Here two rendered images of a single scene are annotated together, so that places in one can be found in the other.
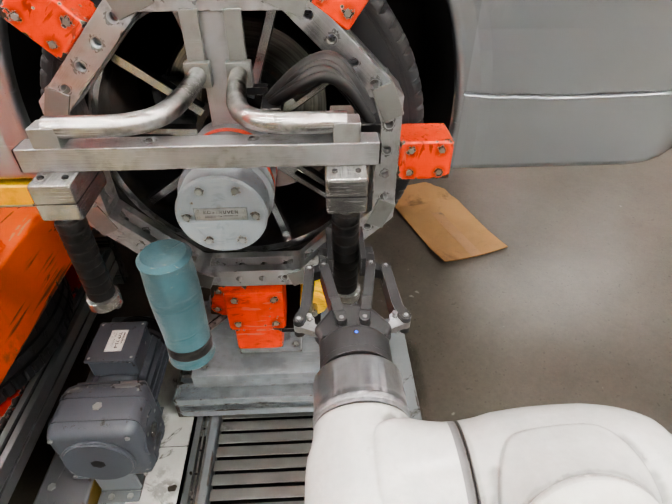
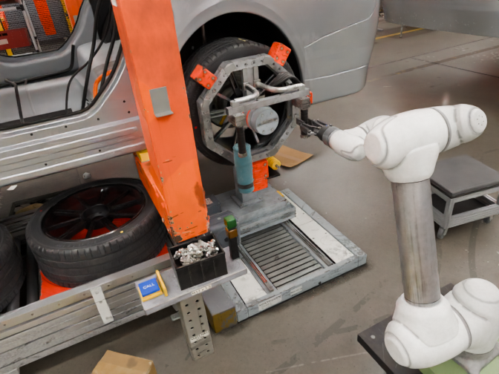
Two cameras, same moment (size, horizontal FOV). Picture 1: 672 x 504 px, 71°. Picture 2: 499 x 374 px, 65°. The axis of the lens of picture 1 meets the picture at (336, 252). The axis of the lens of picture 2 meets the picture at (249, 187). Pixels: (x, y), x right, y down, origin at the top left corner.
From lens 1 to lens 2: 1.41 m
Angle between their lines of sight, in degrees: 19
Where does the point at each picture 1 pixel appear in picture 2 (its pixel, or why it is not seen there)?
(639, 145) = (356, 85)
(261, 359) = (250, 207)
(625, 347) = (376, 174)
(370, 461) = (346, 133)
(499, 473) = (367, 126)
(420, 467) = (355, 130)
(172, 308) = (248, 163)
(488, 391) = (335, 202)
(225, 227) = (268, 125)
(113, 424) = not seen: hidden behind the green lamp
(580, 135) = (339, 86)
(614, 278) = not seen: hidden behind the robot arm
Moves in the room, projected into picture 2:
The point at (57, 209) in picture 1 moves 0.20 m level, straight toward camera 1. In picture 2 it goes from (240, 122) to (281, 128)
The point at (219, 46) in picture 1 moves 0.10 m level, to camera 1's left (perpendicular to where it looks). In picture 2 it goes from (250, 77) to (232, 81)
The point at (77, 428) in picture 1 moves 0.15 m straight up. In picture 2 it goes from (218, 225) to (214, 199)
